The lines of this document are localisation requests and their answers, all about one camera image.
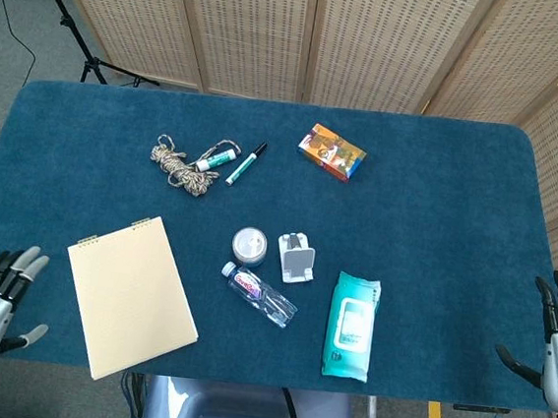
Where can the tan spiral notepad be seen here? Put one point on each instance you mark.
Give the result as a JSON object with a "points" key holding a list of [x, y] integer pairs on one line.
{"points": [[129, 298]]}

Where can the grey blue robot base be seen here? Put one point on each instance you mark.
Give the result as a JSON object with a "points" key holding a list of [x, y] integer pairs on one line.
{"points": [[244, 413]]}

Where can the teal wet wipes pack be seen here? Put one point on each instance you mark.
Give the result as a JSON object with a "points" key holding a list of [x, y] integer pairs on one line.
{"points": [[350, 327]]}

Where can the round metal tin can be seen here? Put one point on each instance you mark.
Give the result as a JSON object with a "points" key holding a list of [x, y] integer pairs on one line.
{"points": [[249, 246]]}

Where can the clear plastic water bottle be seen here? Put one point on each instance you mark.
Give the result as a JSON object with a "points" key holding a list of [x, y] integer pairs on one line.
{"points": [[260, 296]]}

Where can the grey white phone stand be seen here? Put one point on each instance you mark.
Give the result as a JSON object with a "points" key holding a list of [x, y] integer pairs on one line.
{"points": [[296, 260]]}

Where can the white green glue stick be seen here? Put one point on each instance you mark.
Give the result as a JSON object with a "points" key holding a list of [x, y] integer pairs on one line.
{"points": [[218, 159]]}

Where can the black tripod stand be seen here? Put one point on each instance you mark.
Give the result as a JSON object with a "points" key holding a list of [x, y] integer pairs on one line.
{"points": [[84, 47]]}

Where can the green white marker pen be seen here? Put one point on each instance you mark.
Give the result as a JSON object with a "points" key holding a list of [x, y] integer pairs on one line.
{"points": [[246, 163]]}

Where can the colourful orange carton box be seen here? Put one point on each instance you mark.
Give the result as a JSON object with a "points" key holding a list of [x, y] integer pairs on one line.
{"points": [[332, 152]]}

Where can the blue table mat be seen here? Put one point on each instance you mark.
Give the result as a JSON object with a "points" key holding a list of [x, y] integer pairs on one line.
{"points": [[269, 208]]}

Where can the wooden lattice folding screen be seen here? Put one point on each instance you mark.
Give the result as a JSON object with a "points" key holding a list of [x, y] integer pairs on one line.
{"points": [[354, 43]]}

